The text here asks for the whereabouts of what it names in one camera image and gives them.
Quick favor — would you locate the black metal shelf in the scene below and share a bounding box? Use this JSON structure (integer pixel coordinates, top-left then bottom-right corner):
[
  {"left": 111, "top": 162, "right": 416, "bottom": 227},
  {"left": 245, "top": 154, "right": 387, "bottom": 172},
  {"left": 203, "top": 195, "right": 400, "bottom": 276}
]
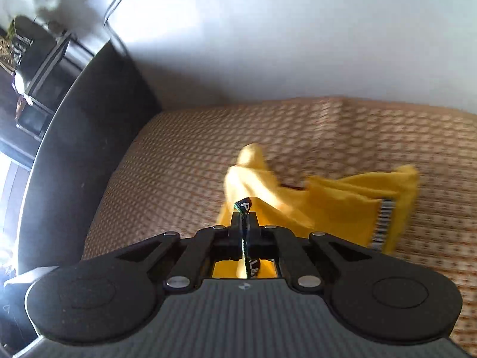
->
[{"left": 0, "top": 14, "right": 94, "bottom": 165}]

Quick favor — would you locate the yellow garment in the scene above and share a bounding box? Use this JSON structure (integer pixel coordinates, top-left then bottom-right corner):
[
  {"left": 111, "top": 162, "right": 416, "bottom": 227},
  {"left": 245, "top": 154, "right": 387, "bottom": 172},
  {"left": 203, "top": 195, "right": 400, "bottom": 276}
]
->
[{"left": 212, "top": 142, "right": 421, "bottom": 280}]

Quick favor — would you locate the woven brown seat mat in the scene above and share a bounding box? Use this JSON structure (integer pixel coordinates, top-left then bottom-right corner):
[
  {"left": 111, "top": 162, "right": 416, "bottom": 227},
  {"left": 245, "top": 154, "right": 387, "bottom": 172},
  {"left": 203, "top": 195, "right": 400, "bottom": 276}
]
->
[{"left": 83, "top": 97, "right": 476, "bottom": 353}]

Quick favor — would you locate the black leather sofa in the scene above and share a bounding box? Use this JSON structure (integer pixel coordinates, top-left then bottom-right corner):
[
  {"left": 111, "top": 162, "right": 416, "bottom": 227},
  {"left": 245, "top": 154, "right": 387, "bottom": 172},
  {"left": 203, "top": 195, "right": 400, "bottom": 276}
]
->
[{"left": 16, "top": 43, "right": 161, "bottom": 274}]

